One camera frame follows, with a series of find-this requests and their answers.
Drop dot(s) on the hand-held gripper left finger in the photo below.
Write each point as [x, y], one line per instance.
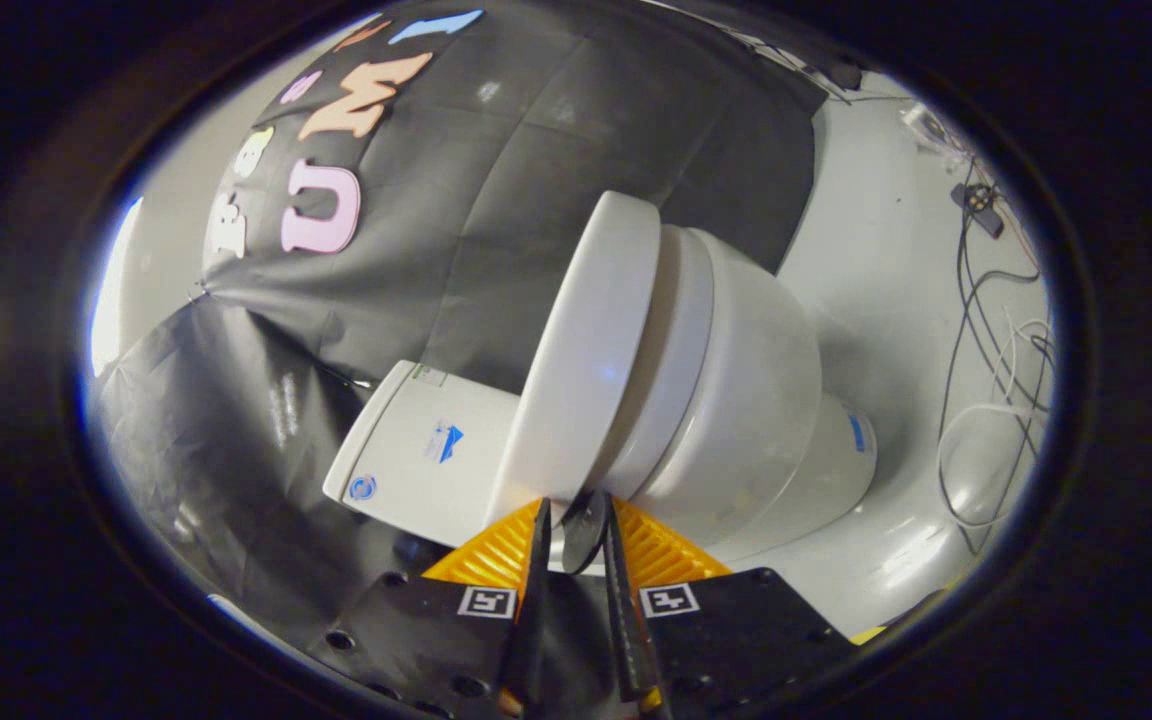
[534, 620]

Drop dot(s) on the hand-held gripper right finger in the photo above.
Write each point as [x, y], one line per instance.
[626, 620]

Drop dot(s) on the white toilet lid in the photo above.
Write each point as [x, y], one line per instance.
[576, 380]

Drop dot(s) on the white ceramic toilet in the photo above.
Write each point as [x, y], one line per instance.
[756, 400]

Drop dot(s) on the white toilet seat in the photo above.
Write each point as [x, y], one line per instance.
[671, 350]

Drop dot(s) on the yellow black floor tape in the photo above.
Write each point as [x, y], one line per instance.
[866, 634]

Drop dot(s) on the white ceramic tank cover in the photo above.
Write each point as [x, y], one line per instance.
[383, 420]

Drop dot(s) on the black backdrop cloth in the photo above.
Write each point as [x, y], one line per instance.
[496, 150]

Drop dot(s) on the small black connector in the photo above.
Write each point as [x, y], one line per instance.
[978, 205]

